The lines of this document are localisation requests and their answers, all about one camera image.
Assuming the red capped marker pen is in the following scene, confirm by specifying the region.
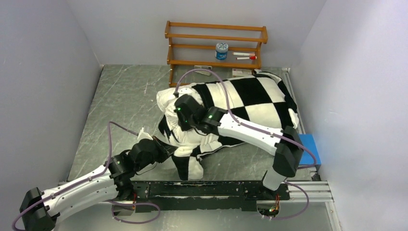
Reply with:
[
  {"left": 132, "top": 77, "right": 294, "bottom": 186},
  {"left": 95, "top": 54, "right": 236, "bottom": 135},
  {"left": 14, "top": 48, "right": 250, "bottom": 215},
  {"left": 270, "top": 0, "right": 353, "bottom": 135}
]
[{"left": 236, "top": 56, "right": 257, "bottom": 60}]

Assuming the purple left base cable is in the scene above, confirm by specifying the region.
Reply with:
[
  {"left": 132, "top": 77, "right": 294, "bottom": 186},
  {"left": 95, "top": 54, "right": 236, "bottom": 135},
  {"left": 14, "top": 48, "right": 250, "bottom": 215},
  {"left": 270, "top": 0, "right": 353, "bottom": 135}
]
[{"left": 105, "top": 199, "right": 161, "bottom": 225}]

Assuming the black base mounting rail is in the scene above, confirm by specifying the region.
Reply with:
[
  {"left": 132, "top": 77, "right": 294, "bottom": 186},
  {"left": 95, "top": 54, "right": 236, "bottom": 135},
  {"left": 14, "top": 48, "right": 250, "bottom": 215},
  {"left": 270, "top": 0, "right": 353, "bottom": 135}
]
[{"left": 113, "top": 180, "right": 290, "bottom": 213}]

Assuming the blue white round jar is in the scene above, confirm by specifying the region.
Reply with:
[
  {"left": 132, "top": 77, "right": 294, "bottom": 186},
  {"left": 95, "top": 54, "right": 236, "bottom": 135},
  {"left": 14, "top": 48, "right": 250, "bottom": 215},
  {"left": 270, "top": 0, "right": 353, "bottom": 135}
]
[{"left": 215, "top": 42, "right": 229, "bottom": 61}]

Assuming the wooden shelf rack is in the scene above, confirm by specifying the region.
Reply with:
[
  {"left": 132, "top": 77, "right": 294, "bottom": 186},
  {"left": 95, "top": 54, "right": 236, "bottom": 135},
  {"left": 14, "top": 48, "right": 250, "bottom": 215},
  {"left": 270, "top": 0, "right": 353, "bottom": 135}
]
[{"left": 165, "top": 21, "right": 268, "bottom": 87}]

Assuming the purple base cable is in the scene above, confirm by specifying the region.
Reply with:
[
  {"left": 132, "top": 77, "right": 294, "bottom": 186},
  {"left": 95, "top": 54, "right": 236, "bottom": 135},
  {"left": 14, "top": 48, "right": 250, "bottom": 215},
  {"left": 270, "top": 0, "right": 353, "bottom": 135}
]
[
  {"left": 105, "top": 199, "right": 161, "bottom": 225},
  {"left": 256, "top": 181, "right": 310, "bottom": 221}
]

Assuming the blue foam block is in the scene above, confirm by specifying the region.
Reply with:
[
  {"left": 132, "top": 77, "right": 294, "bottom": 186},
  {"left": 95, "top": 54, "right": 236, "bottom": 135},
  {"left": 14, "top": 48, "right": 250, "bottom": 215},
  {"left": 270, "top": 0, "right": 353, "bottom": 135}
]
[{"left": 299, "top": 134, "right": 321, "bottom": 166}]

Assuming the black white checkered pillowcase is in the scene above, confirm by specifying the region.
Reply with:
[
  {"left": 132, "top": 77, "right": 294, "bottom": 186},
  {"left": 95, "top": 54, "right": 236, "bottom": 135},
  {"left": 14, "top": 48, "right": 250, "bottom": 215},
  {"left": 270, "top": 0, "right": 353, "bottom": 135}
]
[{"left": 171, "top": 69, "right": 299, "bottom": 180}]

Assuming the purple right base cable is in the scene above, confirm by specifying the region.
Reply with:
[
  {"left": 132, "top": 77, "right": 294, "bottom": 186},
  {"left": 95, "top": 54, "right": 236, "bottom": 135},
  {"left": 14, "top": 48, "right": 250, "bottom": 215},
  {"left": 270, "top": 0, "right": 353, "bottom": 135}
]
[{"left": 256, "top": 181, "right": 310, "bottom": 221}]

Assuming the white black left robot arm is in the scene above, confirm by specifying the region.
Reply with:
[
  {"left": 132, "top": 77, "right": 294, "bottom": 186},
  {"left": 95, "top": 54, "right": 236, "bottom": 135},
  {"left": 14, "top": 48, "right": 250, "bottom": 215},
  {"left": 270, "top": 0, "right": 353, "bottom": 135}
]
[{"left": 17, "top": 137, "right": 176, "bottom": 231}]

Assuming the white marker pen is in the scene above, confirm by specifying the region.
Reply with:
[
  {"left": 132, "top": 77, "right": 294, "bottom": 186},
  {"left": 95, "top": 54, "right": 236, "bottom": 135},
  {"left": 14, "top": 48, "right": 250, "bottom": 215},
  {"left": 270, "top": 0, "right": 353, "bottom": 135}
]
[{"left": 233, "top": 52, "right": 255, "bottom": 56}]

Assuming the white pillow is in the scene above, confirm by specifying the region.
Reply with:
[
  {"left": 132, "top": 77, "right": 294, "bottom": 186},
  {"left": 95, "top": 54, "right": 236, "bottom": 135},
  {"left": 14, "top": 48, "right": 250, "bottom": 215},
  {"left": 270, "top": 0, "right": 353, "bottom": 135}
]
[{"left": 156, "top": 88, "right": 204, "bottom": 147}]

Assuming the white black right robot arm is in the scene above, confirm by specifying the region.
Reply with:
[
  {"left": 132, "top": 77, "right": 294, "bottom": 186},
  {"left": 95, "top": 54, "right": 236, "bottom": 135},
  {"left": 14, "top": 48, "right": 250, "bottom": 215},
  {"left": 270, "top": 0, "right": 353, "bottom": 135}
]
[{"left": 175, "top": 95, "right": 304, "bottom": 199}]

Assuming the small white red box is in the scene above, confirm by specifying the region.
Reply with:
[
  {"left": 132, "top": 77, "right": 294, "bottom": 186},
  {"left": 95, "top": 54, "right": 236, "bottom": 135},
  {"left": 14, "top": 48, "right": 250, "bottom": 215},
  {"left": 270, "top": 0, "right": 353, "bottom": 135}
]
[{"left": 232, "top": 68, "right": 253, "bottom": 77}]

